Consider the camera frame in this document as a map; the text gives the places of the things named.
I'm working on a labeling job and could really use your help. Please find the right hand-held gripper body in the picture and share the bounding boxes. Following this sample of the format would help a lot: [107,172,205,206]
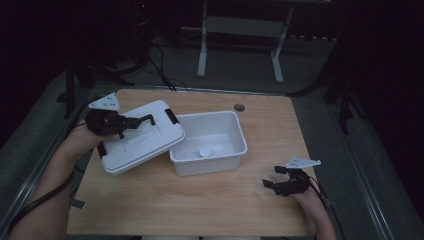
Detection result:
[274,156,322,197]

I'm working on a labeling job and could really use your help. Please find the person's right hand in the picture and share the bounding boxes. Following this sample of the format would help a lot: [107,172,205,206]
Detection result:
[292,185,327,218]

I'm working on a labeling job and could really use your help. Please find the person's left hand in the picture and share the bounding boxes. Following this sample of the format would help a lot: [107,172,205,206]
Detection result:
[64,117,108,158]

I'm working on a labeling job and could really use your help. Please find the grey tape piece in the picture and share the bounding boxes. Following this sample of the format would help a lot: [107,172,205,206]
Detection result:
[69,198,87,210]

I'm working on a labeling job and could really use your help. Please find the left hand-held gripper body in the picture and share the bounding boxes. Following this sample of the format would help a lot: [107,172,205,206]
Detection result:
[84,92,129,137]

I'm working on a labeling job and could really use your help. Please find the black tripod stand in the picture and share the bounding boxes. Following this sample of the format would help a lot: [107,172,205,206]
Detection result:
[55,58,135,120]
[289,64,368,136]

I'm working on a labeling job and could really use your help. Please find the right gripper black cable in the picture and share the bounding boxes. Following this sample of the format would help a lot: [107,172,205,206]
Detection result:
[309,175,346,240]

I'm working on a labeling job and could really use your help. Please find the white storage box lid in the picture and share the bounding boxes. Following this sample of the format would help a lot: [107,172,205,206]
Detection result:
[96,99,187,177]

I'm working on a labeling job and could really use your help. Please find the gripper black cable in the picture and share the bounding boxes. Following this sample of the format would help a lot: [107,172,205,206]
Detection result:
[309,175,346,240]
[7,122,88,235]

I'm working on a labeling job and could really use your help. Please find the black floor cables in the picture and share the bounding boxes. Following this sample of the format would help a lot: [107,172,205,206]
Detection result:
[145,42,190,93]

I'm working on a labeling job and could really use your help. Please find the white metal stand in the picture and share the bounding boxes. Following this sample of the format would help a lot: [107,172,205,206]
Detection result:
[196,0,296,85]

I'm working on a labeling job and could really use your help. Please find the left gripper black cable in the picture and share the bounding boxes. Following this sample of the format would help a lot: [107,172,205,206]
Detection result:
[7,122,88,235]

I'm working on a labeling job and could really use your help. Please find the white plastic storage box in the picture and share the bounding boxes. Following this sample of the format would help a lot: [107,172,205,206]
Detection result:
[168,110,249,177]

